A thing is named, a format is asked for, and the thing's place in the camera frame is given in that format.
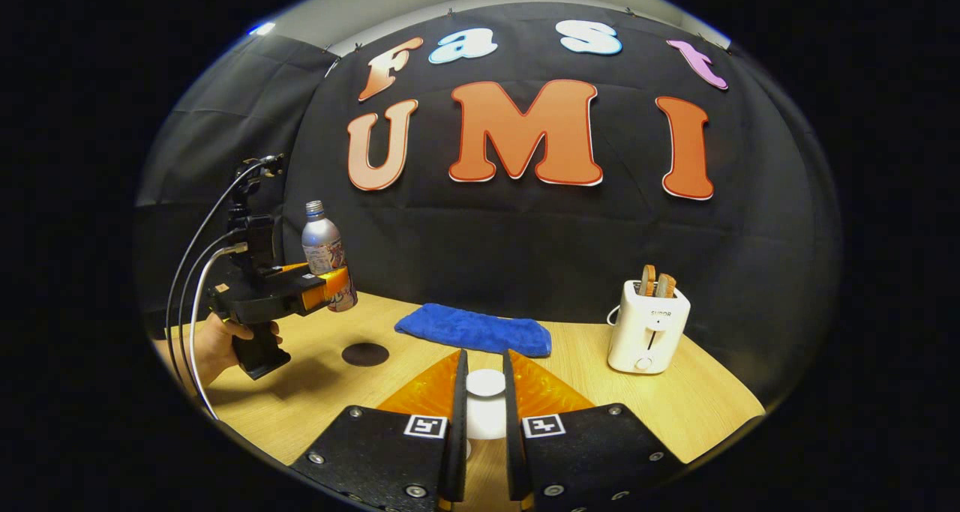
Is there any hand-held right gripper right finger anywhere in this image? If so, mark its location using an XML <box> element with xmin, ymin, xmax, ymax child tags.
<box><xmin>502</xmin><ymin>349</ymin><xmax>685</xmax><ymax>512</ymax></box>

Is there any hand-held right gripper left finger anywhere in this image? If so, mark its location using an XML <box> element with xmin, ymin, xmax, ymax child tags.
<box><xmin>291</xmin><ymin>349</ymin><xmax>470</xmax><ymax>512</ymax></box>

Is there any silver water bottle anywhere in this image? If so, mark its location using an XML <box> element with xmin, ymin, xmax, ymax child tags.
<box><xmin>301</xmin><ymin>200</ymin><xmax>359</xmax><ymax>313</ymax></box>

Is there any white teacup lid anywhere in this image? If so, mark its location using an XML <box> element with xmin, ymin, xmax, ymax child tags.
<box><xmin>465</xmin><ymin>369</ymin><xmax>508</xmax><ymax>441</ymax></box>

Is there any black round coaster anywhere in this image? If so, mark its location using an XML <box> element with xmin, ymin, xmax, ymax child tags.
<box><xmin>342</xmin><ymin>343</ymin><xmax>390</xmax><ymax>368</ymax></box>

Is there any blue towel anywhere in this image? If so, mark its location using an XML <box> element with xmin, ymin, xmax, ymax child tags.
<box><xmin>394</xmin><ymin>303</ymin><xmax>553</xmax><ymax>358</ymax></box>

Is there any white toaster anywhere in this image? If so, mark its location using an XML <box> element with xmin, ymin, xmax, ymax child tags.
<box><xmin>607</xmin><ymin>278</ymin><xmax>692</xmax><ymax>375</ymax></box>

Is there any black backdrop cloth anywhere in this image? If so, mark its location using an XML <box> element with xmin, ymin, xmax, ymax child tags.
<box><xmin>135</xmin><ymin>2</ymin><xmax>842</xmax><ymax>408</ymax></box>

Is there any white cable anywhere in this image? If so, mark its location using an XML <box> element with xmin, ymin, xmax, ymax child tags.
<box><xmin>188</xmin><ymin>244</ymin><xmax>249</xmax><ymax>421</ymax></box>

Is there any black cable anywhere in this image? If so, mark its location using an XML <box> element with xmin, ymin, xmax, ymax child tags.
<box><xmin>164</xmin><ymin>160</ymin><xmax>265</xmax><ymax>370</ymax></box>

